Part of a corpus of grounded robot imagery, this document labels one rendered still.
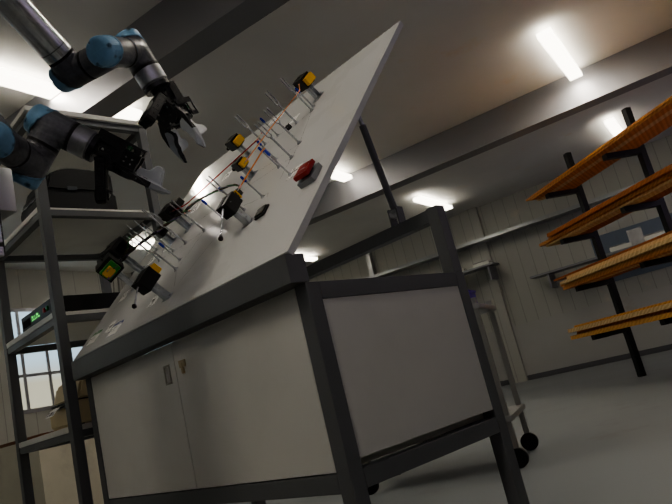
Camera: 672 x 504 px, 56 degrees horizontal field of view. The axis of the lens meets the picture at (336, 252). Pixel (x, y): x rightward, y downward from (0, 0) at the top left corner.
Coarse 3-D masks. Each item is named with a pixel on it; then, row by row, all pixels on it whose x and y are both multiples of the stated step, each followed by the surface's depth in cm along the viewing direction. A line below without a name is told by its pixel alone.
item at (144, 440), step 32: (160, 352) 178; (96, 384) 208; (128, 384) 192; (160, 384) 178; (128, 416) 192; (160, 416) 179; (128, 448) 193; (160, 448) 179; (128, 480) 193; (160, 480) 179; (192, 480) 167
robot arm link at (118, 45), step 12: (96, 36) 150; (108, 36) 152; (84, 48) 156; (96, 48) 151; (108, 48) 150; (120, 48) 153; (132, 48) 158; (84, 60) 155; (96, 60) 151; (108, 60) 151; (120, 60) 154; (132, 60) 159; (96, 72) 156
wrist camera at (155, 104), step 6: (156, 96) 162; (162, 96) 163; (150, 102) 163; (156, 102) 160; (162, 102) 162; (150, 108) 158; (156, 108) 159; (144, 114) 157; (150, 114) 157; (156, 114) 158; (144, 120) 157; (150, 120) 157; (144, 126) 158; (150, 126) 159
